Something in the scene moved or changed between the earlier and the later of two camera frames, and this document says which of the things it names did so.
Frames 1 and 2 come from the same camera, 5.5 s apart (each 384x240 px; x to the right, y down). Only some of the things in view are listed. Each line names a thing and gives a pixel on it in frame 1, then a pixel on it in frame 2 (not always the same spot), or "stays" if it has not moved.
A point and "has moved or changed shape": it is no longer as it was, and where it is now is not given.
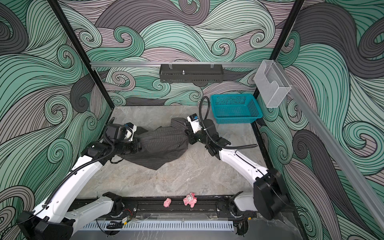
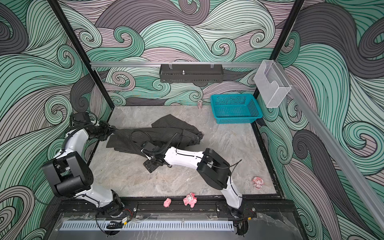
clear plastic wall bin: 271,84 stays
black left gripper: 137,148 → 108,129
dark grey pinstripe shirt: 160,145 has moved or changed shape
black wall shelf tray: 191,73 stays
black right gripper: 192,135 → 148,166
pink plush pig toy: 190,199 stays
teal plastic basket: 235,108 stays
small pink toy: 167,202 stays
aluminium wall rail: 177,64 stays
